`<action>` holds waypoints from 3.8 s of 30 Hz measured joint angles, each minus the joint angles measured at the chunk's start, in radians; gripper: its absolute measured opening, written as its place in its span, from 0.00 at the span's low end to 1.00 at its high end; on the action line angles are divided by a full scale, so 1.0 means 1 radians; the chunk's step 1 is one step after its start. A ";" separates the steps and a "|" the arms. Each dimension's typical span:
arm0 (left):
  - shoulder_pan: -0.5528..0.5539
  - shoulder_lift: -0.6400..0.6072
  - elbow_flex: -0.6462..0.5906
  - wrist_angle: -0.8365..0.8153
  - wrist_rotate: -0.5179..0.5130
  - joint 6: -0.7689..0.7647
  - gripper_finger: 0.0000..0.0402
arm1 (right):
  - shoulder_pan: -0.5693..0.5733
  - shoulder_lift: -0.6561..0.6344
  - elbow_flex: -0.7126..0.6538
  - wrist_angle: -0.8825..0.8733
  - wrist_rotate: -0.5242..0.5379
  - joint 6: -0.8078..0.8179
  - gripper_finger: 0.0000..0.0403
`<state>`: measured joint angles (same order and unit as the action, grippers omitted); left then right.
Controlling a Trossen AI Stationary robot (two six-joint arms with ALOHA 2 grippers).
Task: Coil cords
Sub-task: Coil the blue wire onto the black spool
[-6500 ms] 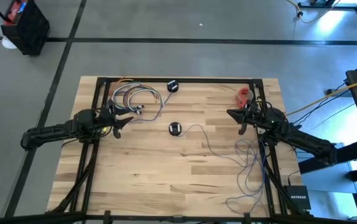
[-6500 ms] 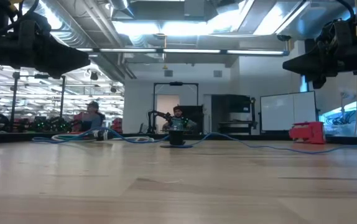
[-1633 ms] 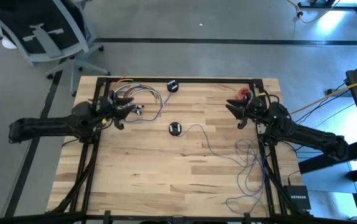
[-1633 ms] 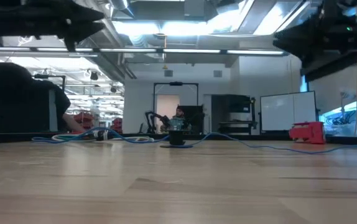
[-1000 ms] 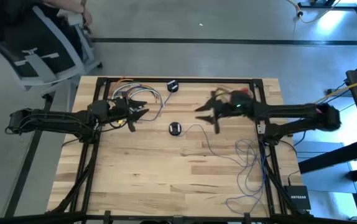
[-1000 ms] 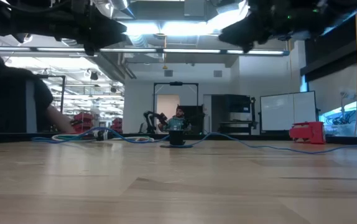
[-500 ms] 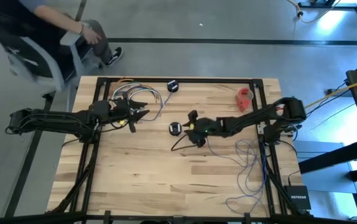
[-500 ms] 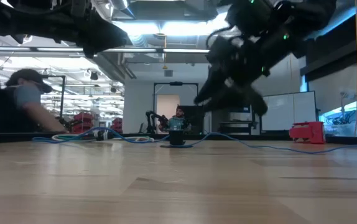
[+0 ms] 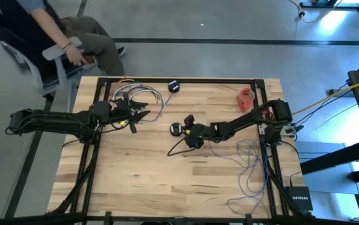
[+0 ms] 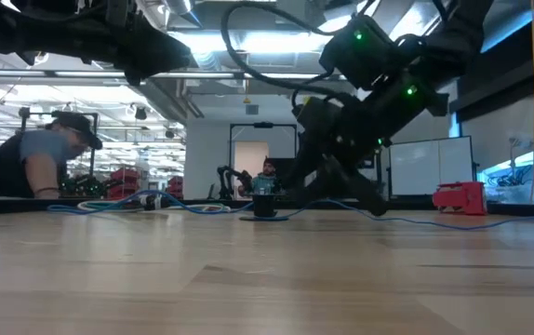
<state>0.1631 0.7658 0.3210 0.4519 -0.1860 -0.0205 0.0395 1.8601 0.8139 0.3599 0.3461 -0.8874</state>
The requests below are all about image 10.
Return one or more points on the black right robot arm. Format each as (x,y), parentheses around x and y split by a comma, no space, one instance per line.
(457,37)

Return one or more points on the black background robot arm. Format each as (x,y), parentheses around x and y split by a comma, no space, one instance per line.
(224,179)

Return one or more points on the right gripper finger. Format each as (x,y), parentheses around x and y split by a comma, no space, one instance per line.
(306,181)
(360,191)

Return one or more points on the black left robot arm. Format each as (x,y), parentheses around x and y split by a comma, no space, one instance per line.
(53,32)

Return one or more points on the long ceiling light bar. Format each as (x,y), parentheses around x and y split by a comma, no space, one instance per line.
(85,74)

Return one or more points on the white whiteboard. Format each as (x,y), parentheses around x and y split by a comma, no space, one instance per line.
(430,165)

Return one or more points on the person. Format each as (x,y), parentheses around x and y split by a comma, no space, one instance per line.
(30,158)
(264,183)

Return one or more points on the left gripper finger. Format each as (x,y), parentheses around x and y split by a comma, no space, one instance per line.
(169,53)

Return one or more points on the red storage bins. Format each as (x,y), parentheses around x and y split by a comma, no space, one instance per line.
(175,187)
(125,182)

